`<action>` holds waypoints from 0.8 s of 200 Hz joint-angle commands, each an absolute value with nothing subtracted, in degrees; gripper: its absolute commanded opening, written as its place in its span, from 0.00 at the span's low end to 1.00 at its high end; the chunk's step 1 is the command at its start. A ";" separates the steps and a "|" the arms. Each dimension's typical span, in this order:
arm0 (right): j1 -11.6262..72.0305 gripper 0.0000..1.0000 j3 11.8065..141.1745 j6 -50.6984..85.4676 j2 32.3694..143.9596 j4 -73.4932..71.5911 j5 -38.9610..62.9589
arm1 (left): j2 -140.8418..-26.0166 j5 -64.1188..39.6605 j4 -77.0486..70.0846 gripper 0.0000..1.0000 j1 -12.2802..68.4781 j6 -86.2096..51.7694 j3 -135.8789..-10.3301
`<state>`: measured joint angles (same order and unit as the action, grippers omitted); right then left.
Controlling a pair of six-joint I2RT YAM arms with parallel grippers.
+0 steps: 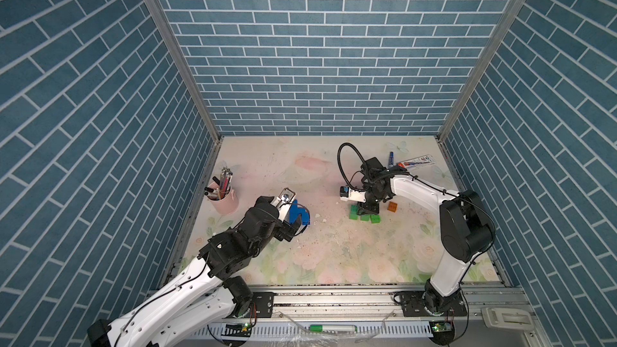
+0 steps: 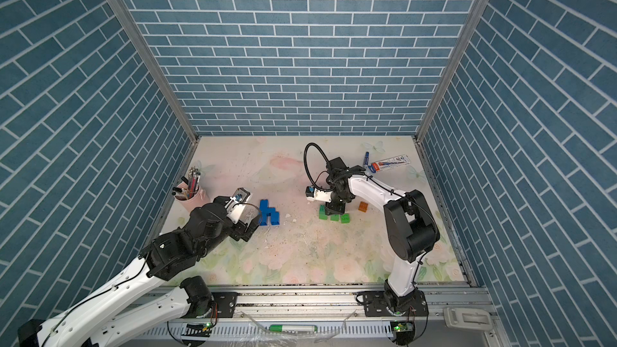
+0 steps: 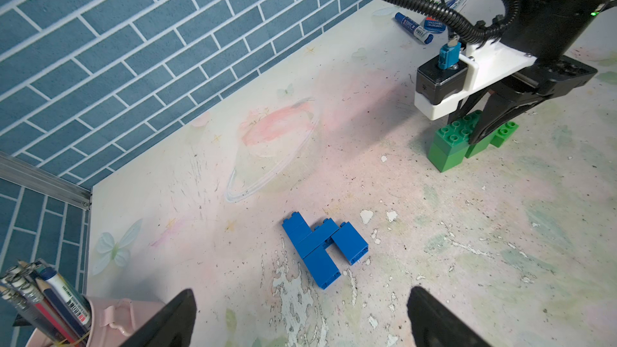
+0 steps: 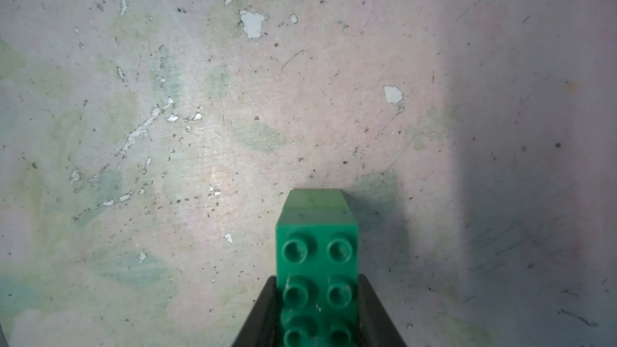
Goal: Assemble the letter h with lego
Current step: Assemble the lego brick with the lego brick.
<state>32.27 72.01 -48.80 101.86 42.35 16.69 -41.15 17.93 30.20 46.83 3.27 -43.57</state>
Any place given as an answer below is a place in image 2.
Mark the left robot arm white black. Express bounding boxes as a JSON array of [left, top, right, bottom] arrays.
[[18, 196, 261, 346]]

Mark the long blue lego brick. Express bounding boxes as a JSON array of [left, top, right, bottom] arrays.
[[262, 207, 277, 220]]

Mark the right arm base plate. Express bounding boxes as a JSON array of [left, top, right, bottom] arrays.
[[355, 289, 429, 317]]

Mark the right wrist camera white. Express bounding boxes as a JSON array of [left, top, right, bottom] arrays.
[[305, 186, 332, 202]]

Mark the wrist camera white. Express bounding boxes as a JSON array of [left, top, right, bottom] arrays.
[[305, 186, 332, 202], [225, 188, 252, 224]]

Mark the aluminium front rail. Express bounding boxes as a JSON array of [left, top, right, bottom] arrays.
[[125, 285, 496, 346]]

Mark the green marker on rail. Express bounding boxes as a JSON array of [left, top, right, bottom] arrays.
[[268, 324, 318, 334]]

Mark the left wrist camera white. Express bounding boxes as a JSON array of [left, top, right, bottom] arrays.
[[225, 188, 252, 224]]

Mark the pink pen bucket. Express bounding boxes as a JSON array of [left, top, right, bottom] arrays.
[[172, 184, 210, 213]]

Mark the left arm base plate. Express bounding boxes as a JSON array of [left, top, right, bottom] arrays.
[[210, 292, 239, 319]]

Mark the white toothpaste tube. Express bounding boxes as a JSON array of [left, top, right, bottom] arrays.
[[370, 155, 411, 173]]

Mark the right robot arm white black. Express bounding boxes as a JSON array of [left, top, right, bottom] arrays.
[[321, 157, 440, 313]]

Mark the white plastic handle part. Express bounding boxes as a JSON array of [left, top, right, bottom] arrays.
[[443, 307, 493, 332]]

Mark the bundle of pens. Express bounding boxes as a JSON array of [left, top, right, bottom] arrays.
[[180, 167, 201, 194]]

